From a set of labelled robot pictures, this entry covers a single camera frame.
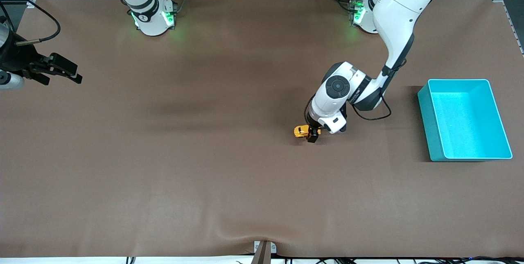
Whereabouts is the yellow toy beetle car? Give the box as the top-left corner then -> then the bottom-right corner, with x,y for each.
294,124 -> 322,139

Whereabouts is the brown table mat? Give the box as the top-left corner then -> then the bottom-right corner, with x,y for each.
0,0 -> 524,259

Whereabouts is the grey metal table clamp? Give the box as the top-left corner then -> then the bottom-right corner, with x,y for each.
253,241 -> 277,255

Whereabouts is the brown wooden bar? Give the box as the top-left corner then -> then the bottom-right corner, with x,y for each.
251,241 -> 272,264

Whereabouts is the teal plastic bin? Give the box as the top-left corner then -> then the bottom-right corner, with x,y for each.
417,79 -> 513,162

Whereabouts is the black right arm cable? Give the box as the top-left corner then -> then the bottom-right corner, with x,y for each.
0,0 -> 61,47

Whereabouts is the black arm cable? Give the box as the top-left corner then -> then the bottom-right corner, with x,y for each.
0,0 -> 61,47
303,57 -> 408,132

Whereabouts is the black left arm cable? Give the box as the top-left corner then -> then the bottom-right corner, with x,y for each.
303,57 -> 408,132

